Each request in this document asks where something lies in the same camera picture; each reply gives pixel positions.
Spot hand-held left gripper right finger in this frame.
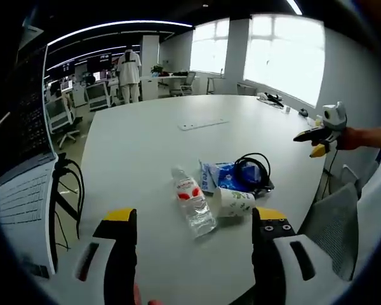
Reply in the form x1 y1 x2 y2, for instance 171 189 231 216
251 206 337 305

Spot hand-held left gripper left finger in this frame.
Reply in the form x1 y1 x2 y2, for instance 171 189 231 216
49 208 138 305

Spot white paper cup green print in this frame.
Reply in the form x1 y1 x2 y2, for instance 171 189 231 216
212 187 257 219

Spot black cable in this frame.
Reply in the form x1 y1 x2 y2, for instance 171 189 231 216
234 152 276 198

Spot blue white tissue packet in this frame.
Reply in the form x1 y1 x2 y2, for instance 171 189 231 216
198 159 258 196

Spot clear plastic water bottle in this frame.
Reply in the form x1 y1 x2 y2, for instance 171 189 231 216
171 165 217 238

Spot black items on table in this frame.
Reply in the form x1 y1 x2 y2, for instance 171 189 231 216
257 91 285 108

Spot white tabletop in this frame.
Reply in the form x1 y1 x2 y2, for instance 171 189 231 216
66 94 331 305

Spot person's right hand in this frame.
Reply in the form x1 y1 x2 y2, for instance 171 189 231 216
335 126 360 151

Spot person's left hand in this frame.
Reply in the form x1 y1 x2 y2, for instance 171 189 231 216
133 283 161 305

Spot grey mesh office chair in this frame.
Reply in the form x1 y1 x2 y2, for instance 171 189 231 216
297 165 364 282

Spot person's white sleeve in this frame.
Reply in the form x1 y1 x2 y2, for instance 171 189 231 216
352 152 381 287

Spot open silver laptop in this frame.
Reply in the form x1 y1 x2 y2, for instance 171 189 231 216
0 44 58 280

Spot white office chair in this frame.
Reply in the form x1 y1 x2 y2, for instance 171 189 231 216
45 95 83 149

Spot black laptop cables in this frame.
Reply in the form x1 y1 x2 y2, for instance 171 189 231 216
49 153 85 274

